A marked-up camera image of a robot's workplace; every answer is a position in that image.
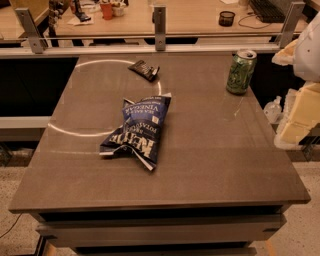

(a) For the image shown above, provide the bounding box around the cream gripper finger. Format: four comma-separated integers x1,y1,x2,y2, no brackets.
274,118,311,150
272,39,298,66

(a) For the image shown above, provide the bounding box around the right metal rail bracket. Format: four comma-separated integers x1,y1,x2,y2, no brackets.
275,0,305,49

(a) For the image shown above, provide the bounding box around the metal rail bracket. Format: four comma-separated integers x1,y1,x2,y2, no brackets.
275,0,305,49
153,6,166,51
15,7,48,54

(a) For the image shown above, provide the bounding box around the black cable on desk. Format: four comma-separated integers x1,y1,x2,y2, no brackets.
237,11,273,30

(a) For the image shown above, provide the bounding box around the middle metal rail bracket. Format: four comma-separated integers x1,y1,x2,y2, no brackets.
153,6,166,51

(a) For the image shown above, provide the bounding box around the blue Kettle chip bag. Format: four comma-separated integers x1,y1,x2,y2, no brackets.
99,93,171,171

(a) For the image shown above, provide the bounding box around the green soda can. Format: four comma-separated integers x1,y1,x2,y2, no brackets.
226,49,257,95

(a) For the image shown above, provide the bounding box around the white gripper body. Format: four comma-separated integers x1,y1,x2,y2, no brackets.
288,82,320,130

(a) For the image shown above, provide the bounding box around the black mesh cup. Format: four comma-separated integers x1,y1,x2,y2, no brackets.
219,11,235,27

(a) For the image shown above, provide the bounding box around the left metal rail bracket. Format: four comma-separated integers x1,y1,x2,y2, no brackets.
15,7,48,54

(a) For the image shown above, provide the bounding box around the red cup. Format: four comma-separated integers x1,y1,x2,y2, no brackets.
100,2,113,20

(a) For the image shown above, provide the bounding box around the black keyboard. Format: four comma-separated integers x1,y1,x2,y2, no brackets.
249,0,293,23

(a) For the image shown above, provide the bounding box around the grey table drawer unit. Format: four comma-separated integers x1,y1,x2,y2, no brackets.
37,206,286,255

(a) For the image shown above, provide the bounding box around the small dark snack packet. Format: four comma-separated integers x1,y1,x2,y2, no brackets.
128,60,160,82

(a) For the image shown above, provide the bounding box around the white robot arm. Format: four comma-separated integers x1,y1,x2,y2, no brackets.
272,13,320,149

